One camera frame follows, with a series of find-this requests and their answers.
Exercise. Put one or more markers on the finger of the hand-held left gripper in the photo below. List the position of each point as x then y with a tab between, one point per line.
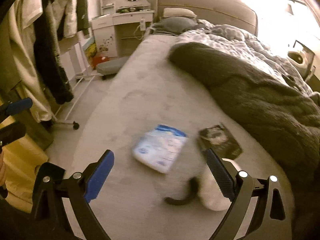
12	132
18	106

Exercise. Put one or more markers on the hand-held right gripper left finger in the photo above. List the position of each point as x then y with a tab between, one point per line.
100	177

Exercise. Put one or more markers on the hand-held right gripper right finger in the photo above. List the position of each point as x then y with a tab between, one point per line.
220	175

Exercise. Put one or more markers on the white sock bundle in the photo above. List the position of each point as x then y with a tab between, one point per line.
212	192

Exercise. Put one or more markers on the dark printed packet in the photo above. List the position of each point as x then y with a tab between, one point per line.
220	142

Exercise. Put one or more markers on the black sock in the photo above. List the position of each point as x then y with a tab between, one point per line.
183	200

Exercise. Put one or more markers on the blue white tissue pack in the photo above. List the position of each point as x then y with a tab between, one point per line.
160	150

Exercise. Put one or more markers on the person's left hand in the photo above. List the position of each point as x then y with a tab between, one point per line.
2	173

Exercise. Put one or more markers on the yellow cloth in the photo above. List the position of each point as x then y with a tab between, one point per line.
22	160

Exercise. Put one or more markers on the beige knit hanging coat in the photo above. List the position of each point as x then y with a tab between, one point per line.
15	62

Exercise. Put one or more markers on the white rolling clothes rack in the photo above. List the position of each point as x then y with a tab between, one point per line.
75	97

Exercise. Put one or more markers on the black fuzzy hanging garment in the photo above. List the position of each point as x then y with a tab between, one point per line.
50	55

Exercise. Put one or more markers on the dark grey fleece blanket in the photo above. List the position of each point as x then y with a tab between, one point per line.
262	105

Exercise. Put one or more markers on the grey upholstered bed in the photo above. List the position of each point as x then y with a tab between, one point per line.
140	100

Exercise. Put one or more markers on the yellow framed picture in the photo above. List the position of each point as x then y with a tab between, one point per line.
90	50

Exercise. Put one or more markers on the red box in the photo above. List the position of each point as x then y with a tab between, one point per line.
100	61

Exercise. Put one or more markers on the white hanging shirt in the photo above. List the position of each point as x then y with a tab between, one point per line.
25	5

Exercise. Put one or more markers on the white quilted hanging jacket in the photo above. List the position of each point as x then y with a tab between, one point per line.
67	10

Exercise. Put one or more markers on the olive green hanging garment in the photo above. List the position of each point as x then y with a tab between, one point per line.
82	5

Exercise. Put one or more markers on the white vanity dresser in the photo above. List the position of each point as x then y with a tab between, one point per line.
117	27

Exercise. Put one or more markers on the grey white patterned duvet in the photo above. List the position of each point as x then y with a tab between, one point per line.
237	40

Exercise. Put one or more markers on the white plush cat bed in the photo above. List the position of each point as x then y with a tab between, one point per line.
298	57

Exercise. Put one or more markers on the grey pillow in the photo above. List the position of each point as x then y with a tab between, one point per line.
175	24

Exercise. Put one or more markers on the cream pillow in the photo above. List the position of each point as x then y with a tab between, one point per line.
178	12

